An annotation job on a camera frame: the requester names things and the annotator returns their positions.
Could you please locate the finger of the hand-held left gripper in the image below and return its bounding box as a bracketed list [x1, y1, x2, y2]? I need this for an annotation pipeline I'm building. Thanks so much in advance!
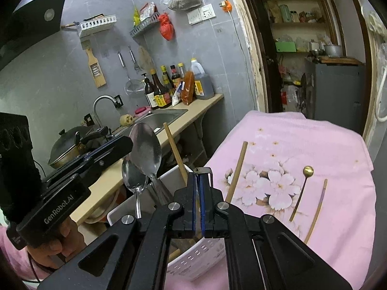
[44, 137, 134, 194]
[44, 138, 125, 185]

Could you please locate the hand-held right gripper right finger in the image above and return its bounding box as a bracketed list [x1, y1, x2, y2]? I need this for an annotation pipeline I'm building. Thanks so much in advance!
[200, 172, 353, 290]

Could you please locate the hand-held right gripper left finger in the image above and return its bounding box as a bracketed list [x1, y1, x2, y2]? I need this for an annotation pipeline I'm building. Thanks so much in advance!
[38, 172, 197, 290]

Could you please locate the small metal spoon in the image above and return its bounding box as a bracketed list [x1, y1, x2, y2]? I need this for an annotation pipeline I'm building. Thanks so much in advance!
[121, 158, 149, 219]

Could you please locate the large metal spoon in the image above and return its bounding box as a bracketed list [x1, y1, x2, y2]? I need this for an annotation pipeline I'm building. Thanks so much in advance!
[129, 122, 174, 206]

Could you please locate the wooden chopstick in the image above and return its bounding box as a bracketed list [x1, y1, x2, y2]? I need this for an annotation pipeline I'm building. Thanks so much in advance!
[225, 141, 248, 203]
[304, 179, 328, 245]
[163, 122, 188, 185]

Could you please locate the white plastic basket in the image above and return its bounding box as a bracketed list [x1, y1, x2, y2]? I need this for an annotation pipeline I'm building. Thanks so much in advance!
[107, 165, 226, 281]

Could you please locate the person's left forearm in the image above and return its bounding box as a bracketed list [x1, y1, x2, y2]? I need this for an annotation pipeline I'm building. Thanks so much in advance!
[0, 225, 50, 281]

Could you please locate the person's left hand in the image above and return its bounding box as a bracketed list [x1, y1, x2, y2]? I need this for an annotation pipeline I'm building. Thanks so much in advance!
[29, 216, 87, 271]

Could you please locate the black wok with lid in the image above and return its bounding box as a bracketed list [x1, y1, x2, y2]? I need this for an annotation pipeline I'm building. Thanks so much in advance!
[48, 126, 109, 170]

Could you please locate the metal faucet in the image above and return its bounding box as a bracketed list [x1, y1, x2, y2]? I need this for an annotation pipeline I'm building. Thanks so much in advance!
[93, 95, 117, 129]

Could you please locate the steel sink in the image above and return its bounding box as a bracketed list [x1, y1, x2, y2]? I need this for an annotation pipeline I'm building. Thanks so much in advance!
[112, 109, 188, 136]

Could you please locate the dark pump bottle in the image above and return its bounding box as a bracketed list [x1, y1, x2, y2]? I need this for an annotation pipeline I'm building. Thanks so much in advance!
[143, 73, 159, 110]

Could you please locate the metal strainer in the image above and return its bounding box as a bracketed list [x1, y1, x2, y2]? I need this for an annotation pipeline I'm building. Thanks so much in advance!
[118, 52, 145, 93]

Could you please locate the dark soy sauce bottle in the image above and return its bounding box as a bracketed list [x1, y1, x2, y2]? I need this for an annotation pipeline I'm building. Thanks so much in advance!
[150, 69, 172, 109]

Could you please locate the white blue packet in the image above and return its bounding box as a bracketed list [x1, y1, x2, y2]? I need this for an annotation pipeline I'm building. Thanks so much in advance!
[172, 81, 185, 107]

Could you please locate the wooden grater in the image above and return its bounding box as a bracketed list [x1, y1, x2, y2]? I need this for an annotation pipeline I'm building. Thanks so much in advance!
[81, 39, 107, 89]

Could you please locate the yellow cap sauce bottle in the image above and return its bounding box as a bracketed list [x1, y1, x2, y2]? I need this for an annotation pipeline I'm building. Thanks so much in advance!
[160, 65, 174, 97]

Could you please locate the beige kitchen counter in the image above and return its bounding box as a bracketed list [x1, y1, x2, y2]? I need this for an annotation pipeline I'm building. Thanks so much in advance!
[42, 94, 225, 225]

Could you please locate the metal peeler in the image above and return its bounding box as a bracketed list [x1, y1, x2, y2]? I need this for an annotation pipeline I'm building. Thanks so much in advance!
[128, 47, 142, 72]

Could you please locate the orange sauce packet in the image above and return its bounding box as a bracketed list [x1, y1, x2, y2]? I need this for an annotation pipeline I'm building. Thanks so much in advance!
[180, 71, 195, 106]

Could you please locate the red label sauce bottle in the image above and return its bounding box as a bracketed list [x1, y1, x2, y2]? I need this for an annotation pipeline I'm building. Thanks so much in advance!
[169, 64, 182, 89]

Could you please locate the small gold spoon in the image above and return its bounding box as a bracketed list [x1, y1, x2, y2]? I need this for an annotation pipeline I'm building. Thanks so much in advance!
[289, 166, 315, 222]

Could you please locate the large oil jug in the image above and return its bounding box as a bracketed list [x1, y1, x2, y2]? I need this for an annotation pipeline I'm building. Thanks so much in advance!
[190, 58, 215, 100]

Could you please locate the pink floral cloth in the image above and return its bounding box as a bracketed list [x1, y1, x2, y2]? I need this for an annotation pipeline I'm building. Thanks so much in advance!
[165, 110, 377, 290]

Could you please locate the red plastic bag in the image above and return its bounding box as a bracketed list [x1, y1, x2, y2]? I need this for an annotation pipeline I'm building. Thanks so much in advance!
[159, 13, 175, 41]

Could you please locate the black range hood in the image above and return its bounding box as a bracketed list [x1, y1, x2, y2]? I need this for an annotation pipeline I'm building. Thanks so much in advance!
[0, 0, 71, 70]

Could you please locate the red white snack packet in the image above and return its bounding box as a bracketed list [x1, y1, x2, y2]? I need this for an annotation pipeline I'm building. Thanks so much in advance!
[140, 2, 158, 22]

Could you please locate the grey cabinet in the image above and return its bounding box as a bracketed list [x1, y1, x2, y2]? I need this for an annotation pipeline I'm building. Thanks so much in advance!
[305, 59, 366, 133]

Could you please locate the green box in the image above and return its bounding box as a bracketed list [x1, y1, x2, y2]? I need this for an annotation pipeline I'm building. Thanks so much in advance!
[275, 41, 297, 53]

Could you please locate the wooden cutting board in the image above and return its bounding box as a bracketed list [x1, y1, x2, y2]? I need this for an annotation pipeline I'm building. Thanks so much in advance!
[317, 56, 363, 65]

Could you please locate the metal pot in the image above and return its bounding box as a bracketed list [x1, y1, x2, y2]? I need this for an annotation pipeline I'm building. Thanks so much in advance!
[324, 45, 343, 58]

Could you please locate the wooden shelf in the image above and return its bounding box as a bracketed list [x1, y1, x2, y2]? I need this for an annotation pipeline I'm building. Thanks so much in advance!
[257, 0, 336, 55]

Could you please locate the grey wall rack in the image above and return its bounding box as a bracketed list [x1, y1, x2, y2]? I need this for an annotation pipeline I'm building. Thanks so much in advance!
[130, 12, 161, 38]

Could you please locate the white wall rack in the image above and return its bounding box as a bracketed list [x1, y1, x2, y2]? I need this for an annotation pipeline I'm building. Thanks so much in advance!
[78, 14, 117, 38]

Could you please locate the white wall socket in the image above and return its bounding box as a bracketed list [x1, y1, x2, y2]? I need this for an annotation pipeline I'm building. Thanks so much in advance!
[187, 4, 216, 25]

